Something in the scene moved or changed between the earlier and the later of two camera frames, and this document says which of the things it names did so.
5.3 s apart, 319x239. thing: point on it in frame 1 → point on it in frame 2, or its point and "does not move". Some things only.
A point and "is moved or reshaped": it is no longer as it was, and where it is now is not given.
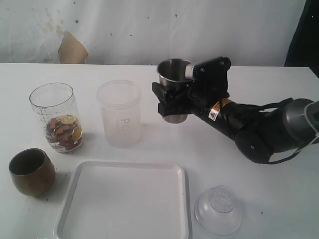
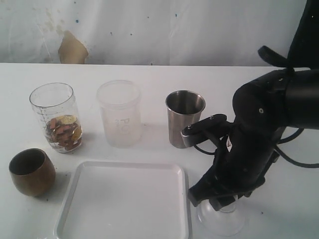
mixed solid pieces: x=67 y=131 does not move
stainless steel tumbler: x=174 y=69 is moved or reshaped
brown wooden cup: x=33 y=173 does not move
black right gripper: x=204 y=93 → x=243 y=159
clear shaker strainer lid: x=218 y=210 does not move
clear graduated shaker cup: x=59 y=115 does not move
